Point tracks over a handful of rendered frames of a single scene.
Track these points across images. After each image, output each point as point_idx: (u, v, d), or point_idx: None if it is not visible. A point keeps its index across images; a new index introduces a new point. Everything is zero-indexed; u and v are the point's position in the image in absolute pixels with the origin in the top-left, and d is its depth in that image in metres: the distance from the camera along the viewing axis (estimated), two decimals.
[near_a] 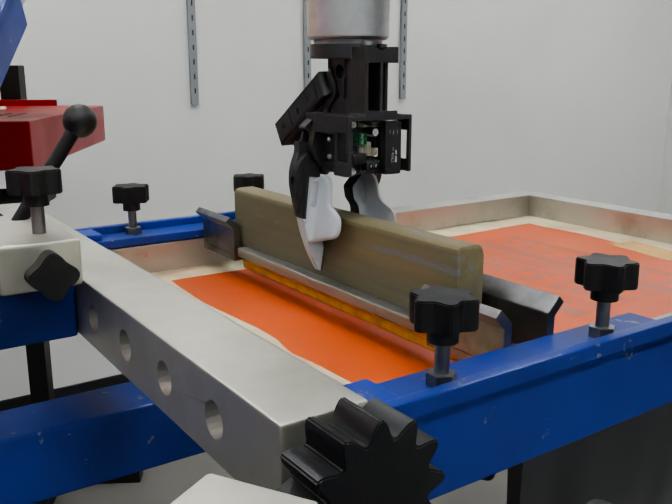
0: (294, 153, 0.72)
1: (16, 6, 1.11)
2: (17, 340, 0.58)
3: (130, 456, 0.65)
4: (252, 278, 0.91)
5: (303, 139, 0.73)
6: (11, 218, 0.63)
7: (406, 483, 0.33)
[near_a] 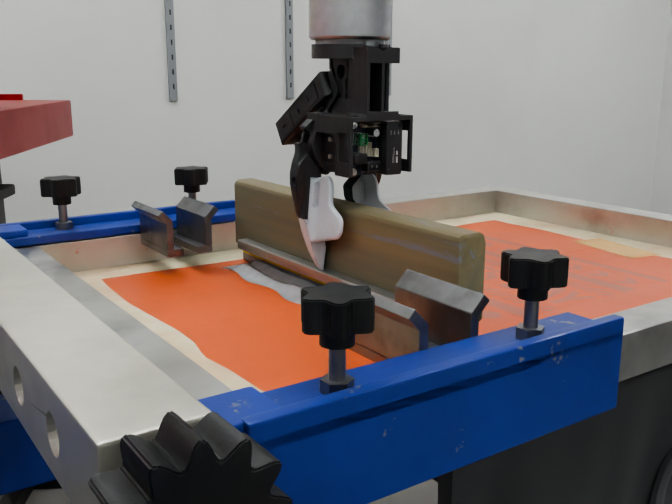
0: (295, 154, 0.72)
1: None
2: None
3: (28, 468, 0.60)
4: (188, 277, 0.86)
5: (304, 139, 0.73)
6: None
7: None
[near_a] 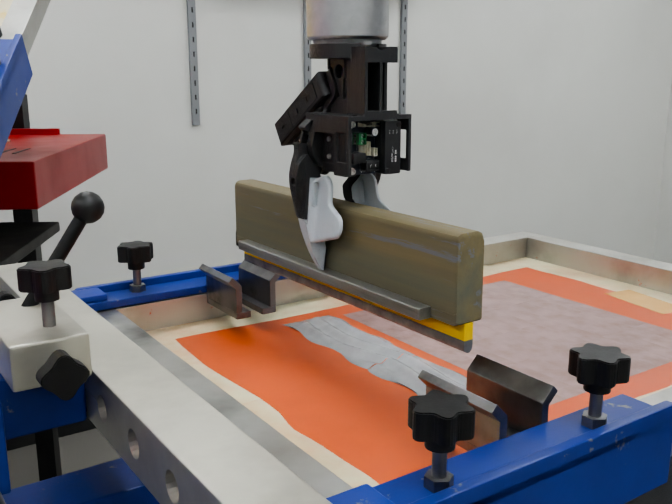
0: (294, 154, 0.72)
1: (22, 58, 1.12)
2: (28, 428, 0.60)
3: None
4: (254, 336, 0.93)
5: (303, 139, 0.73)
6: (21, 303, 0.65)
7: None
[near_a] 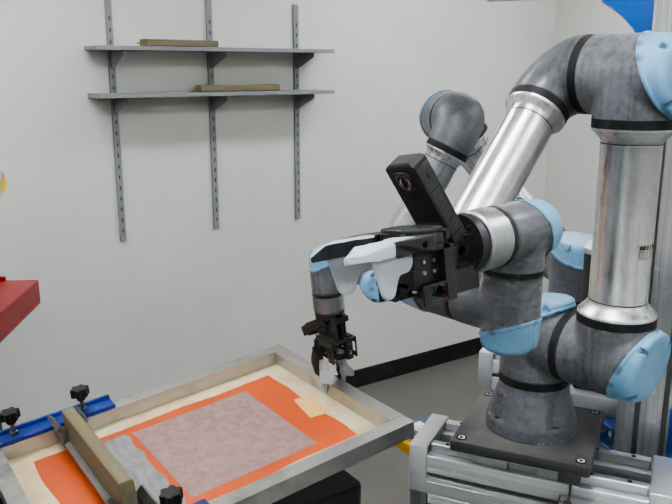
0: (436, 235, 0.80)
1: None
2: None
3: None
4: None
5: (436, 231, 0.81)
6: None
7: None
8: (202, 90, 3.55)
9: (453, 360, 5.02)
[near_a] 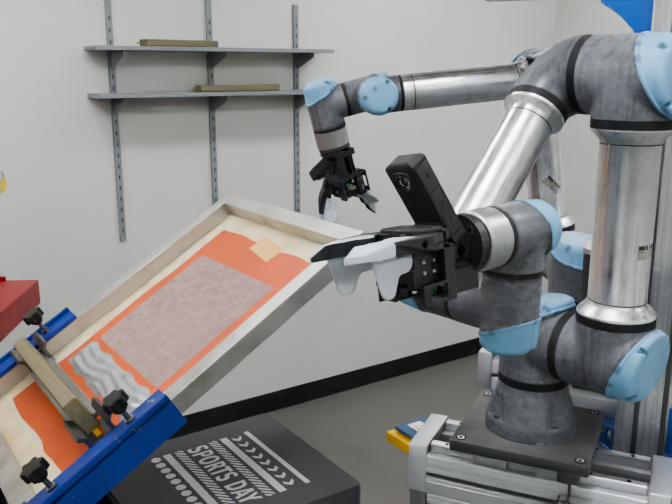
0: (436, 235, 0.80)
1: None
2: None
3: None
4: None
5: (435, 231, 0.81)
6: None
7: None
8: (202, 90, 3.55)
9: (453, 360, 5.02)
